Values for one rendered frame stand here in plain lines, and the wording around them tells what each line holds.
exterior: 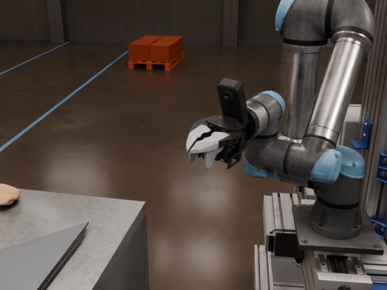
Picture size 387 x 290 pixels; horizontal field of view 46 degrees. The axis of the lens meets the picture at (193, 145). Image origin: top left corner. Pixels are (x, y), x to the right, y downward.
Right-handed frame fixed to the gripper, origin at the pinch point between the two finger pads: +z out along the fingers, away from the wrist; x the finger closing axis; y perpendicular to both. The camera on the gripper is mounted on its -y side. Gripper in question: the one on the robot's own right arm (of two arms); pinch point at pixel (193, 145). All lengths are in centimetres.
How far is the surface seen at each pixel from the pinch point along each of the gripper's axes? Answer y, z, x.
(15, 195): 48, -14, 68
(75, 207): 48, -22, 50
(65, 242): 44, -5, 37
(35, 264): 43, 6, 36
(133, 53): 184, -542, 439
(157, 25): 187, -771, 558
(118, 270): 52, -12, 25
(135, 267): 61, -24, 28
